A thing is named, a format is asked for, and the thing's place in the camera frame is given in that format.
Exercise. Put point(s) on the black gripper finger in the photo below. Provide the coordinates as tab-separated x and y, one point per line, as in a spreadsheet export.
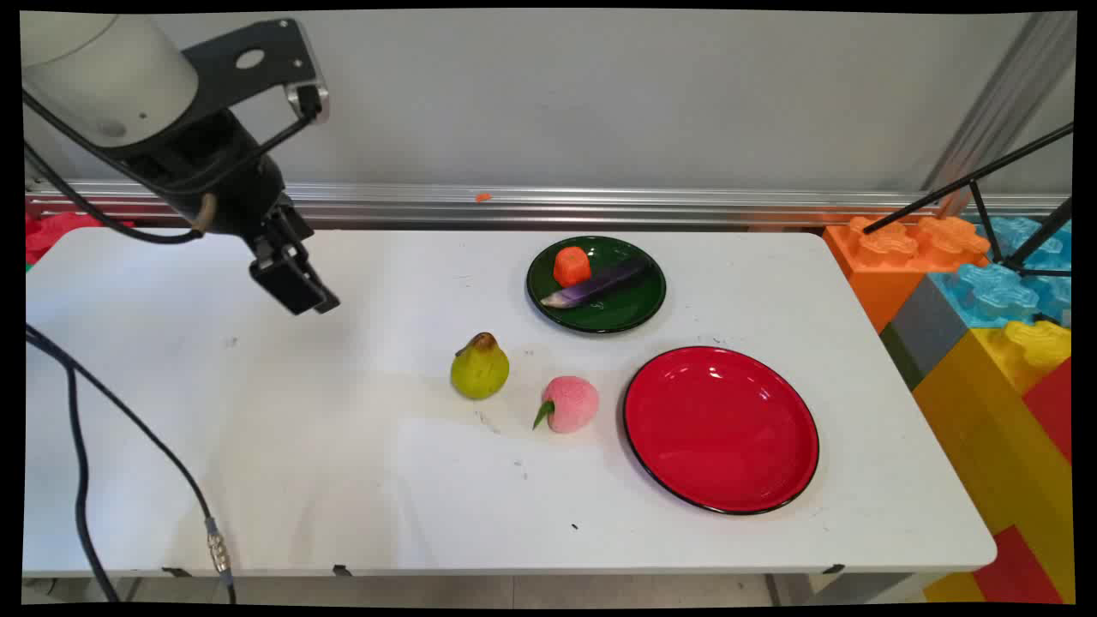
287	278
328	298

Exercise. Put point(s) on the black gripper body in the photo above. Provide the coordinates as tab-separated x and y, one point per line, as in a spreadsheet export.
223	184

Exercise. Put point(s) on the purple toy eggplant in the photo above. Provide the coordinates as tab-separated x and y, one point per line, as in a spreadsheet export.
596	283

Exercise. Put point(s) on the green toy pear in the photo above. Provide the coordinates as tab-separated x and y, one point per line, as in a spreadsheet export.
480	370

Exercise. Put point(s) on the red plastic block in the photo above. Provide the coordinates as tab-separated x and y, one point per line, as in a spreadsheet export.
56	233

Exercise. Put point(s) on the orange toy carrot piece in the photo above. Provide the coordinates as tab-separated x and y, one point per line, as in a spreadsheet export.
572	266

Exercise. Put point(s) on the pink toy peach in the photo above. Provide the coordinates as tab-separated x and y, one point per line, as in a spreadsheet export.
572	404

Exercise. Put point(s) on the dark green plate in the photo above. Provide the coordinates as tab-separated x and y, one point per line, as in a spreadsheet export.
613	308

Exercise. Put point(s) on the red plate with black rim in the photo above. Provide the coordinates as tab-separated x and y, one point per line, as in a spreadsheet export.
720	428

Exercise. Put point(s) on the orange giant building block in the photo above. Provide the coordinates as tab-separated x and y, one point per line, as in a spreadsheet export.
883	266

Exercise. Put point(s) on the dark green giant building block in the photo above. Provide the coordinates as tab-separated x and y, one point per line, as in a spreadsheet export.
900	360

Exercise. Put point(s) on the grey giant building block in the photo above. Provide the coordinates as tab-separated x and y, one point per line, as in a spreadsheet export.
930	330

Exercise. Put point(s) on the blue giant building block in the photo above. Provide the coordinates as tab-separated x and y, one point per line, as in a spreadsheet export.
998	291

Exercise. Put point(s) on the black tripod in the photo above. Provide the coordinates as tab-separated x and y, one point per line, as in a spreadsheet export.
1011	163

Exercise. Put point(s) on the red giant building block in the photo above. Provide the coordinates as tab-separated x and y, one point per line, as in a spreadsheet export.
1052	407

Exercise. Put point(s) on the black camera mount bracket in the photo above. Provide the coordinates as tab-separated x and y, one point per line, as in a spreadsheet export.
248	56

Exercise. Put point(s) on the aluminium rail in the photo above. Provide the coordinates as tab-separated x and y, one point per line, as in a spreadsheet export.
600	206

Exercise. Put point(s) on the aluminium post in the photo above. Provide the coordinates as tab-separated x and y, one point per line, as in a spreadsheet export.
1003	107

